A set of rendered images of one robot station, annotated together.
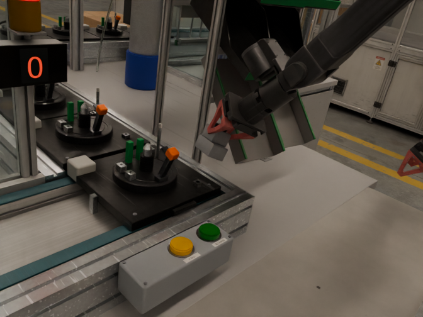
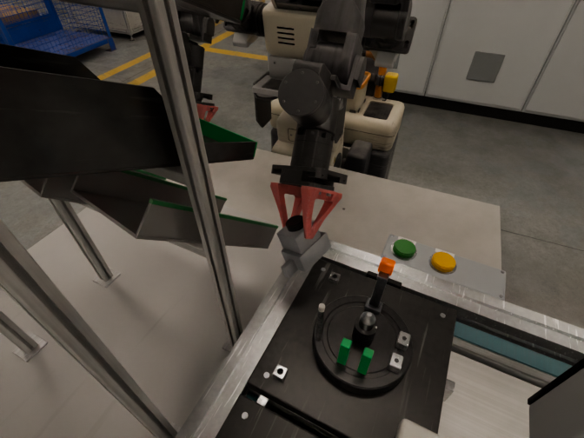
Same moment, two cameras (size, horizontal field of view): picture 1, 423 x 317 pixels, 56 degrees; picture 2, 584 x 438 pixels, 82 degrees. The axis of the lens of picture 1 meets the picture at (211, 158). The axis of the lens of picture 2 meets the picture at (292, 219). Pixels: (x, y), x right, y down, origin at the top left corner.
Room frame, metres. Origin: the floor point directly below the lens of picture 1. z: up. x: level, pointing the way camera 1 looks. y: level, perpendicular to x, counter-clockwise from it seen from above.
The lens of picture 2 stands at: (0.90, 0.34, 1.44)
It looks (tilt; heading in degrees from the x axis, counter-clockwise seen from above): 44 degrees down; 256
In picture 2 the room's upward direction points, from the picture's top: straight up
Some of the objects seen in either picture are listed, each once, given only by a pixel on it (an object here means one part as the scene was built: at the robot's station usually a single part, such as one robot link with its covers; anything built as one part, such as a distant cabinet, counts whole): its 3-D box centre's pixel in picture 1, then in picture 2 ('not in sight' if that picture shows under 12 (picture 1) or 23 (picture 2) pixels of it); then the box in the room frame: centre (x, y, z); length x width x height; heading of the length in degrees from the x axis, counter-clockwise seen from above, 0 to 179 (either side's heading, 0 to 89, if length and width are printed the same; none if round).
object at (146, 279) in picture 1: (179, 261); (437, 273); (0.54, 0.03, 0.93); 0.21 x 0.07 x 0.06; 140
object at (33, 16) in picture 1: (24, 14); not in sight; (0.67, 0.35, 1.28); 0.05 x 0.05 x 0.05
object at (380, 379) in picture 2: (145, 172); (361, 340); (0.74, 0.14, 0.98); 0.14 x 0.14 x 0.02
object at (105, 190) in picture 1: (145, 180); (359, 346); (0.74, 0.14, 0.96); 0.24 x 0.24 x 0.02; 50
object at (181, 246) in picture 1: (180, 248); (442, 262); (0.54, 0.03, 0.96); 0.04 x 0.04 x 0.02
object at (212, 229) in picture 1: (208, 233); (403, 249); (0.60, -0.02, 0.96); 0.04 x 0.04 x 0.02
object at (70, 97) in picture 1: (39, 87); not in sight; (1.07, 0.52, 1.01); 0.24 x 0.24 x 0.13; 50
